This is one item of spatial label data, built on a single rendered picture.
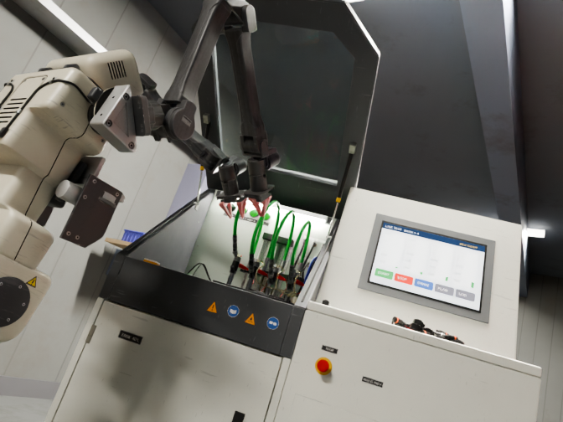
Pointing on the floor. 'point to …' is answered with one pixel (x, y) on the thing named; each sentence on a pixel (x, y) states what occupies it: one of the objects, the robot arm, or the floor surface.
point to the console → (345, 369)
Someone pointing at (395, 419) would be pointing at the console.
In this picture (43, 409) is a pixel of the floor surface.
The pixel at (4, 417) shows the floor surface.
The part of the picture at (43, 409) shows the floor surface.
